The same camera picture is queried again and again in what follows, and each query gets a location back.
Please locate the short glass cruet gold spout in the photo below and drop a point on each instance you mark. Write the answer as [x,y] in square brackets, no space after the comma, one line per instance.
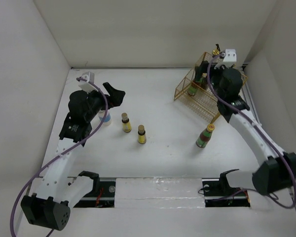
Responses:
[216,51]

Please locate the black mounting rail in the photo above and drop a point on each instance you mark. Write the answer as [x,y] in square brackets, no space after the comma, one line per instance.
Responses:
[143,193]

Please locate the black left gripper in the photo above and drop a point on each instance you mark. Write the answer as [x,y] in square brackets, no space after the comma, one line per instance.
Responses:
[117,95]

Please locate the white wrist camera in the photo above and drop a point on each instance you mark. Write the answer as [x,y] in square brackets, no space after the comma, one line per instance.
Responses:
[227,59]
[84,81]

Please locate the gold wire basket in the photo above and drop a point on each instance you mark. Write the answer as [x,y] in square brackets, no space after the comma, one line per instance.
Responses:
[205,101]

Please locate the red sauce bottle yellow cap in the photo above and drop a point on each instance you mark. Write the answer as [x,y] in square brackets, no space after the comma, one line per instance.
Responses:
[193,88]

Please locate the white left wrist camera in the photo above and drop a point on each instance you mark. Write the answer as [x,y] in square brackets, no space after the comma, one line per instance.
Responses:
[84,81]

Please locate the small brown bottle yellow label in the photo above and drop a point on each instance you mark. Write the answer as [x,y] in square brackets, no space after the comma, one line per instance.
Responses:
[126,122]

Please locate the white bottle blue label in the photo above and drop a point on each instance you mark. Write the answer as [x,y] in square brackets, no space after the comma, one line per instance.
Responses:
[105,117]

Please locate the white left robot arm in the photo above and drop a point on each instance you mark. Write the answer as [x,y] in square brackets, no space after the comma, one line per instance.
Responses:
[50,205]

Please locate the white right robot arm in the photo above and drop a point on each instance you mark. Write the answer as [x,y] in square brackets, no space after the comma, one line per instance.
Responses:
[277,168]

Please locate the red sauce bottle green label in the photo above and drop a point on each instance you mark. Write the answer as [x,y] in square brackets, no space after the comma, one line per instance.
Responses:
[205,136]

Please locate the small brown bottle cork cap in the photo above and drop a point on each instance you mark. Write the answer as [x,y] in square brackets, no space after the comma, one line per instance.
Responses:
[141,134]

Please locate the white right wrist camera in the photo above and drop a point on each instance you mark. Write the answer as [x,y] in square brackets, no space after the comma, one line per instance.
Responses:
[227,59]

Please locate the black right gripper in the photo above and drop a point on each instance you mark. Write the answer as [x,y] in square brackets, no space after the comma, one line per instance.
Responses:
[202,69]

